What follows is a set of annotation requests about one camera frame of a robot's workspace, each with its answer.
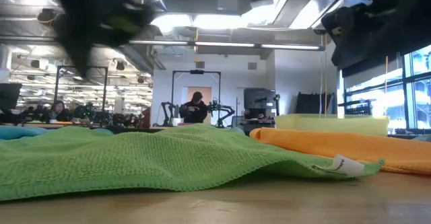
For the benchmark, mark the pale blue microfiber towel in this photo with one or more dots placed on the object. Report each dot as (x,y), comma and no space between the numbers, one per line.
(17,132)

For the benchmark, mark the person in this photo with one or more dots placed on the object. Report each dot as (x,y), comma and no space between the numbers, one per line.
(59,111)
(195,111)

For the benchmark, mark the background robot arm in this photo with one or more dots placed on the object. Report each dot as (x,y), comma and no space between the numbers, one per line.
(228,110)
(165,111)

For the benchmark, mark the long tube light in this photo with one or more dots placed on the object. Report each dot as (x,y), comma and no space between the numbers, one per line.
(222,44)

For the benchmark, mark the orange microfiber towel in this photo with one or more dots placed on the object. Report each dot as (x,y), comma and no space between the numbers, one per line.
(336,146)

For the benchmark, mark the black computer monitor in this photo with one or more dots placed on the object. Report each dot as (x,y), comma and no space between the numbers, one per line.
(8,96)

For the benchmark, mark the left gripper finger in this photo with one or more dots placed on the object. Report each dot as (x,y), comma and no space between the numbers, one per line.
(81,57)

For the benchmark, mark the yellow plastic bin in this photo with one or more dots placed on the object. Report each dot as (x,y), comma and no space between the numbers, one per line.
(331,124)

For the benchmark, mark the white cup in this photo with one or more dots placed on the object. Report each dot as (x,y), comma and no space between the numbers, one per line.
(176,121)

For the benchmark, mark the black gantry frame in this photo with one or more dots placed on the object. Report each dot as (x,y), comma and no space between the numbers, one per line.
(97,67)
(197,72)

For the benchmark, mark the black window rack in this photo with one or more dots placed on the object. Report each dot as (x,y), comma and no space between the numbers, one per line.
(358,109)

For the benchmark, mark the black aluminium table frame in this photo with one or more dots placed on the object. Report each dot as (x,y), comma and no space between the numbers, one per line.
(134,130)

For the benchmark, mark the wooden door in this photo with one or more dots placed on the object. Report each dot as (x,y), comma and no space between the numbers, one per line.
(205,96)

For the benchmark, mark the black wall panel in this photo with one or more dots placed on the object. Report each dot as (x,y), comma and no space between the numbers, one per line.
(311,103)

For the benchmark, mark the green microfiber towel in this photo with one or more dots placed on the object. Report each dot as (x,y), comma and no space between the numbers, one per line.
(134,156)

